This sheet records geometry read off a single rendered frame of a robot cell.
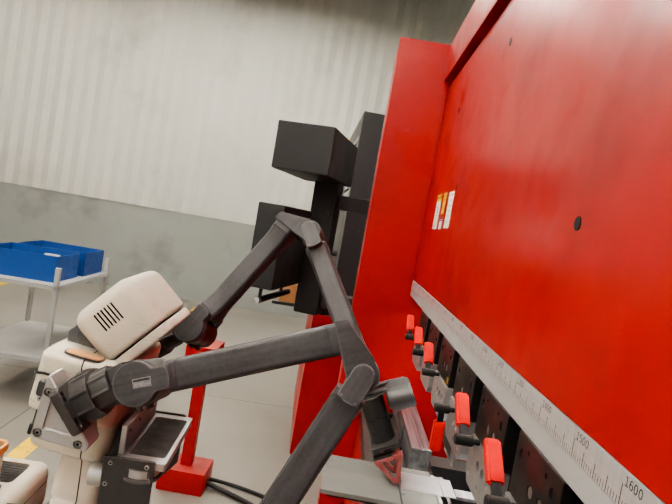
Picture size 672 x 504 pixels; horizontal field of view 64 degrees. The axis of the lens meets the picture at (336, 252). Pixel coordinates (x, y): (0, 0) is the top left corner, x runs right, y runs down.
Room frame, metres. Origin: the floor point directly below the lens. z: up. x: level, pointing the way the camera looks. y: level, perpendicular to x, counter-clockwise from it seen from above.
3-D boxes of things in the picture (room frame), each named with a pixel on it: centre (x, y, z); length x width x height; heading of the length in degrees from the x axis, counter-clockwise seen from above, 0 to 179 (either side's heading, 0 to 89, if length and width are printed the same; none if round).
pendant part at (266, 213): (2.45, 0.25, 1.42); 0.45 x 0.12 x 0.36; 168
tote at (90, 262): (4.20, 2.12, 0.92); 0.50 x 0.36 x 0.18; 93
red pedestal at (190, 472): (2.87, 0.61, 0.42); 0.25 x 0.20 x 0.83; 89
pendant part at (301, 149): (2.48, 0.15, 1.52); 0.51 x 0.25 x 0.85; 168
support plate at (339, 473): (1.21, -0.19, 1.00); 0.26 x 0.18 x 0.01; 89
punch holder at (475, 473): (0.83, -0.33, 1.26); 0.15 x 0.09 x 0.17; 179
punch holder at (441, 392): (1.23, -0.33, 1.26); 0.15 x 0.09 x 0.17; 179
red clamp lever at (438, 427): (1.05, -0.27, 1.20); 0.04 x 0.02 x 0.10; 89
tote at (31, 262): (3.78, 2.12, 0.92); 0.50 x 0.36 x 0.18; 93
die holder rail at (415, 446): (1.76, -0.35, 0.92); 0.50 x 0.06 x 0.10; 179
